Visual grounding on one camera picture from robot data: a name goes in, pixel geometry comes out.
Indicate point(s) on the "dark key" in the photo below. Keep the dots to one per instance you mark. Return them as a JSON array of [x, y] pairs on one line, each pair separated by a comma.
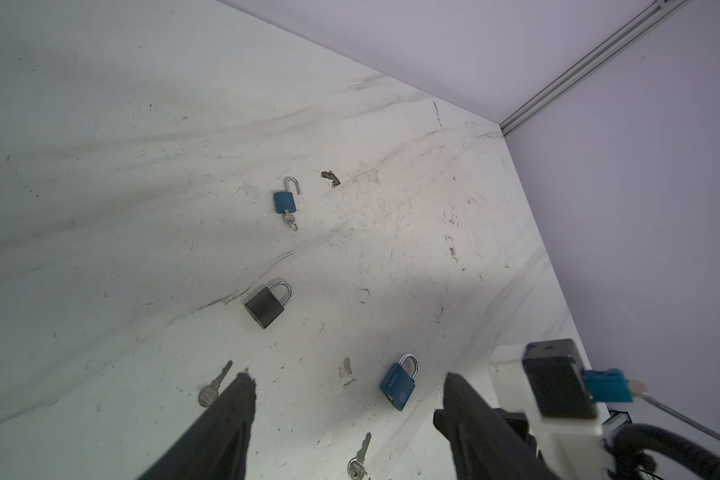
[[356, 469]]

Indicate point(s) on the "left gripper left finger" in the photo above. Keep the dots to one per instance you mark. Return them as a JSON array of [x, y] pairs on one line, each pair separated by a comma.
[[216, 445]]

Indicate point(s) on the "dark debris scrap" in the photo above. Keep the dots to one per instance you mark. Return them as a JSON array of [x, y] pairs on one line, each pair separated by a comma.
[[329, 175]]

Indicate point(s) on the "small blue padlock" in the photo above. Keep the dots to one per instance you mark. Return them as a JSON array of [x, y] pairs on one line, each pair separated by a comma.
[[284, 201]]

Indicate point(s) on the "aluminium frame profiles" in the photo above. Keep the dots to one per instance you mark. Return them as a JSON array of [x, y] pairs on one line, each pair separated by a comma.
[[627, 35]]

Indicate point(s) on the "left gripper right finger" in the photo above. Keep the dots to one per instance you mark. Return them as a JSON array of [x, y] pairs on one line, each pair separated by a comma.
[[486, 442]]

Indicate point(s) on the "large blue padlock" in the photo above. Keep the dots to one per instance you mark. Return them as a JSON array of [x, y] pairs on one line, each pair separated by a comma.
[[399, 382]]

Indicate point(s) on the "dark grey padlock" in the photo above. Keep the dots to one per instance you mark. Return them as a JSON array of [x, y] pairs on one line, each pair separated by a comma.
[[269, 302]]

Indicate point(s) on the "silver key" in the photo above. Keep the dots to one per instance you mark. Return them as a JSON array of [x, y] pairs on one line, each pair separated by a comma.
[[210, 392]]

